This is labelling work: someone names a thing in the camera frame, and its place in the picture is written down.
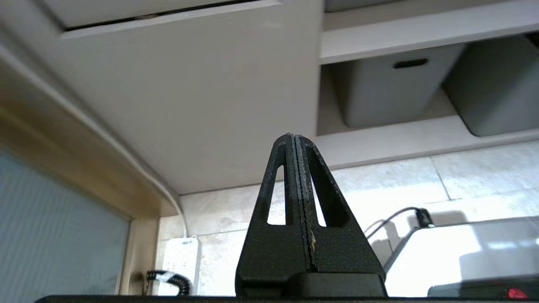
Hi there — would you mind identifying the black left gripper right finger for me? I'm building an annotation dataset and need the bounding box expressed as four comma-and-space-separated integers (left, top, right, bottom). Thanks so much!
296, 135, 386, 276

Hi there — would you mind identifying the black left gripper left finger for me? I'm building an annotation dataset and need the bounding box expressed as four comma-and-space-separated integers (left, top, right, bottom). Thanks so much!
235, 134, 315, 296

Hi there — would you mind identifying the white power strip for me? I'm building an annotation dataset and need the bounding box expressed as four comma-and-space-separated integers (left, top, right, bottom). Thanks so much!
161, 237, 202, 296

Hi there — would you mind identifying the beige shelf board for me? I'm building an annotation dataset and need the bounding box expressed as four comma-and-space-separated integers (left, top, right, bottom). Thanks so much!
319, 0, 539, 65
316, 88, 539, 171

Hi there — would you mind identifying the small gray storage bin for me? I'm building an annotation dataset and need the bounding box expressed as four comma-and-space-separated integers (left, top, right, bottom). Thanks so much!
335, 44, 464, 129

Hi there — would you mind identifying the frosted glass door panel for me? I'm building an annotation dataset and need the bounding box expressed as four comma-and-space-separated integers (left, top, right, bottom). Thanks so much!
0, 147, 132, 298

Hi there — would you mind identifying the open gray storage bin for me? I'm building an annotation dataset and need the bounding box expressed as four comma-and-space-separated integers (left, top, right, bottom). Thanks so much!
442, 34, 539, 137

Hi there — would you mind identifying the black cable connector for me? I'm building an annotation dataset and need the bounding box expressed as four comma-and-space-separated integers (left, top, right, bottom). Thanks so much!
415, 208, 435, 229

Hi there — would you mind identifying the white floor cable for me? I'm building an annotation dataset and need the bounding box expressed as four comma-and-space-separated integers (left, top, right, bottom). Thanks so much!
0, 42, 189, 239

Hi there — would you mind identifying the black coiled cable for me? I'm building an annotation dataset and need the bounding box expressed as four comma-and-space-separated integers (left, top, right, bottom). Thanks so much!
145, 269, 192, 296

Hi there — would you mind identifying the beige cabinet frame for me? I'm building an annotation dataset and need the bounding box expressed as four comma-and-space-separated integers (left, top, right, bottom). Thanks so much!
0, 0, 539, 195

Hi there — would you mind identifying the wooden door frame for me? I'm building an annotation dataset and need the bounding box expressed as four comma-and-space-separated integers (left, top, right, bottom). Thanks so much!
0, 50, 179, 296

